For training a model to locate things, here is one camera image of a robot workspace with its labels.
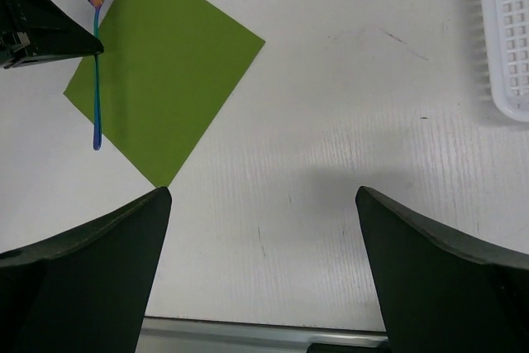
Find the green paper napkin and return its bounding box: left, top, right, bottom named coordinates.
left=65, top=0, right=264, bottom=187

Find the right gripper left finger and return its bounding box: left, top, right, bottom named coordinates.
left=1, top=187, right=172, bottom=352

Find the aluminium mounting rail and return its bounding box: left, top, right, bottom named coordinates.
left=136, top=317, right=390, bottom=352

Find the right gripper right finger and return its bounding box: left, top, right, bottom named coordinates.
left=355, top=187, right=528, bottom=352

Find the white utensil tray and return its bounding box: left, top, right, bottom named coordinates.
left=473, top=0, right=528, bottom=123

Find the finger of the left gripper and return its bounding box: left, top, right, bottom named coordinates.
left=1, top=0, right=103, bottom=69

